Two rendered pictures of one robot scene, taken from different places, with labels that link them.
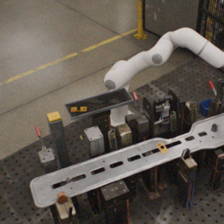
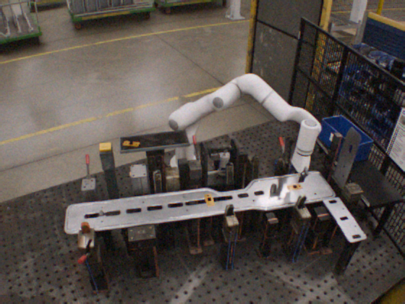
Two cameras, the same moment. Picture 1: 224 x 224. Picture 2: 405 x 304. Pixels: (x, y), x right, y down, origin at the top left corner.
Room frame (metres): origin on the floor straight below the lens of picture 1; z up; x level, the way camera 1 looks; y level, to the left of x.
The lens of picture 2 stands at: (0.10, -0.33, 2.22)
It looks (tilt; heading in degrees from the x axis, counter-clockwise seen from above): 37 degrees down; 12
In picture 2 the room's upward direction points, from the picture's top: 2 degrees clockwise
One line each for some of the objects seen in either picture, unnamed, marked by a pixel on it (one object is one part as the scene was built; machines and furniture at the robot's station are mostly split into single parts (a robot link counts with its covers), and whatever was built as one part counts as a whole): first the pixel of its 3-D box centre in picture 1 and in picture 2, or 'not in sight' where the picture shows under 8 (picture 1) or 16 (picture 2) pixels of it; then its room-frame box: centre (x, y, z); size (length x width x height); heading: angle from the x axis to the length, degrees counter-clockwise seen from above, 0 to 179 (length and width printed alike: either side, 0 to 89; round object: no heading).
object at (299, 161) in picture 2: not in sight; (301, 158); (1.52, -0.51, 1.19); 0.10 x 0.07 x 0.11; 26
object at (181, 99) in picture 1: (177, 125); (238, 179); (1.61, -0.20, 0.91); 0.07 x 0.05 x 0.42; 26
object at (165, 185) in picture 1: (160, 165); (207, 218); (1.33, -0.09, 0.84); 0.13 x 0.05 x 0.29; 26
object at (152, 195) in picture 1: (149, 171); (193, 224); (1.28, -0.02, 0.84); 0.17 x 0.06 x 0.29; 26
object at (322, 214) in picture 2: not in sight; (315, 231); (1.38, -0.66, 0.84); 0.11 x 0.10 x 0.28; 26
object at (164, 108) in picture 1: (160, 127); (218, 179); (1.54, -0.10, 0.94); 0.18 x 0.13 x 0.49; 116
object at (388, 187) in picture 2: not in sight; (345, 153); (1.89, -0.82, 1.01); 0.90 x 0.22 x 0.03; 26
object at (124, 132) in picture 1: (125, 152); (173, 198); (1.39, 0.12, 0.89); 0.13 x 0.11 x 0.38; 26
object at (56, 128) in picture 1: (61, 147); (111, 180); (1.40, 0.49, 0.92); 0.08 x 0.08 x 0.44; 26
